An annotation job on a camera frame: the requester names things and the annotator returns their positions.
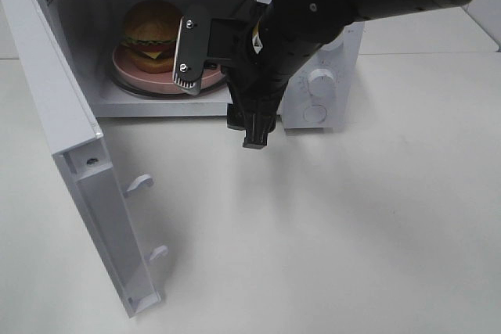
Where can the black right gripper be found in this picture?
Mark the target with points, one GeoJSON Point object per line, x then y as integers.
{"type": "Point", "coordinates": [255, 97]}

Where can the round door release button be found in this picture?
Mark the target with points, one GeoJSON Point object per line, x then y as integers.
{"type": "Point", "coordinates": [315, 114]}

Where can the pink plate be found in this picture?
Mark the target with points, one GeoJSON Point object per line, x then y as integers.
{"type": "Point", "coordinates": [156, 83]}

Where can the burger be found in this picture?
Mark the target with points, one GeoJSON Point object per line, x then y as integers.
{"type": "Point", "coordinates": [150, 31]}

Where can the white microwave door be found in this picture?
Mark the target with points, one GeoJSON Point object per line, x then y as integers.
{"type": "Point", "coordinates": [78, 148]}

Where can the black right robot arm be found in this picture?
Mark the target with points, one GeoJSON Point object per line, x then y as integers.
{"type": "Point", "coordinates": [260, 52]}

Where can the glass turntable plate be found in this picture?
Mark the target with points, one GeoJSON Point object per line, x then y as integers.
{"type": "Point", "coordinates": [212, 81]}

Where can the white lower timer knob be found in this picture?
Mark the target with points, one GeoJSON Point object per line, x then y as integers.
{"type": "Point", "coordinates": [322, 82]}

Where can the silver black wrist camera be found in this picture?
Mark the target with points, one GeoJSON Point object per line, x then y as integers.
{"type": "Point", "coordinates": [191, 49]}

